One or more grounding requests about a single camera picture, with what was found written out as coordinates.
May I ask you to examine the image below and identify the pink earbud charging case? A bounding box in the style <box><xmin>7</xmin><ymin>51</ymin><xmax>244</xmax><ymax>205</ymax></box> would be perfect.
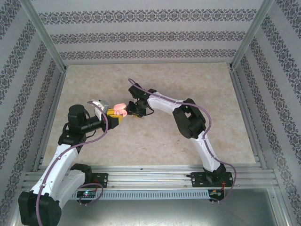
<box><xmin>112</xmin><ymin>103</ymin><xmax>128</xmax><ymax>117</ymax></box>

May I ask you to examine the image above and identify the small circuit board green light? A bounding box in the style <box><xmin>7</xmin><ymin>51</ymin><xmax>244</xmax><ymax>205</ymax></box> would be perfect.
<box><xmin>77</xmin><ymin>191</ymin><xmax>97</xmax><ymax>198</ymax></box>

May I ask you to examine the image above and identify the grey metal sheet panel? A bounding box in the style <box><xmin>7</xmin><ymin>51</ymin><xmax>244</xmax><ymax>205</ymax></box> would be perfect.
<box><xmin>14</xmin><ymin>188</ymin><xmax>291</xmax><ymax>226</ymax></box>

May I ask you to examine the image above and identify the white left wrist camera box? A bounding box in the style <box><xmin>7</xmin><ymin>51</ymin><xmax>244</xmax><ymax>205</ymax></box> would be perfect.
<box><xmin>90</xmin><ymin>99</ymin><xmax>111</xmax><ymax>121</ymax></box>

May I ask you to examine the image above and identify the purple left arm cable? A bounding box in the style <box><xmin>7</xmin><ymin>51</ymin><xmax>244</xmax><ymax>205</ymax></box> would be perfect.
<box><xmin>35</xmin><ymin>100</ymin><xmax>110</xmax><ymax>226</ymax></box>

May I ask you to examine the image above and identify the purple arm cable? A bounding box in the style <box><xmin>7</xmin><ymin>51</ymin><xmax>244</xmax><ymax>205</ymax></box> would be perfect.
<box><xmin>127</xmin><ymin>78</ymin><xmax>237</xmax><ymax>205</ymax></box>
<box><xmin>35</xmin><ymin>100</ymin><xmax>110</xmax><ymax>226</ymax></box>

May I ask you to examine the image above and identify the aluminium table side rail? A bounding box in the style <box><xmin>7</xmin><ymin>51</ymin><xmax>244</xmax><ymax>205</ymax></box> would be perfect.
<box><xmin>229</xmin><ymin>69</ymin><xmax>268</xmax><ymax>169</ymax></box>
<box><xmin>32</xmin><ymin>70</ymin><xmax>68</xmax><ymax>172</ymax></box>

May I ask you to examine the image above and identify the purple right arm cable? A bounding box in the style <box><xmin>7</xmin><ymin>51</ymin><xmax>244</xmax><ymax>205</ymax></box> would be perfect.
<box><xmin>127</xmin><ymin>78</ymin><xmax>237</xmax><ymax>205</ymax></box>

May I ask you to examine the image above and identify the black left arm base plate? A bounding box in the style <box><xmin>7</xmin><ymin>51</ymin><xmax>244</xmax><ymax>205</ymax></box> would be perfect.
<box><xmin>65</xmin><ymin>173</ymin><xmax>109</xmax><ymax>189</ymax></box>

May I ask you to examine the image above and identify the aluminium mounting rail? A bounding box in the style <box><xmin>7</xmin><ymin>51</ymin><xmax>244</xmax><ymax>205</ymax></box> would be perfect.
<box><xmin>22</xmin><ymin>164</ymin><xmax>276</xmax><ymax>190</ymax></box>

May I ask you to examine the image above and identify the grey slotted cable duct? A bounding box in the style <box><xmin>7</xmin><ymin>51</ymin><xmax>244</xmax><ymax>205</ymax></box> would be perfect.
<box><xmin>68</xmin><ymin>189</ymin><xmax>210</xmax><ymax>201</ymax></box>

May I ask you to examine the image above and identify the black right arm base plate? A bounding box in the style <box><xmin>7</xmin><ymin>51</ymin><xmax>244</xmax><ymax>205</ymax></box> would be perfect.
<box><xmin>190</xmin><ymin>171</ymin><xmax>235</xmax><ymax>188</ymax></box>

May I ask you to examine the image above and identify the aluminium frame post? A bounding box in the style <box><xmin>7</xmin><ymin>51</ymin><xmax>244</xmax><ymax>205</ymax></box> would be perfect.
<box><xmin>18</xmin><ymin>0</ymin><xmax>68</xmax><ymax>72</ymax></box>
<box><xmin>229</xmin><ymin>0</ymin><xmax>276</xmax><ymax>70</ymax></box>

